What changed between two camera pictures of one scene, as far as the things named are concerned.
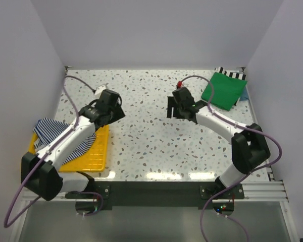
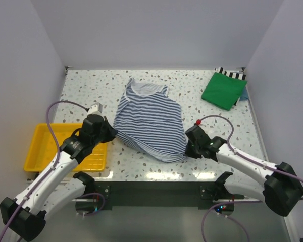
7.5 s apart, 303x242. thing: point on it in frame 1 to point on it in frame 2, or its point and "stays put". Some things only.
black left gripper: (118, 115) to (112, 131)
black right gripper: (172, 103) to (189, 153)
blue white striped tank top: (46, 130) to (152, 123)
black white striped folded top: (236, 74) stays put
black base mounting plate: (159, 195) stays put
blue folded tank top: (244, 96) stays put
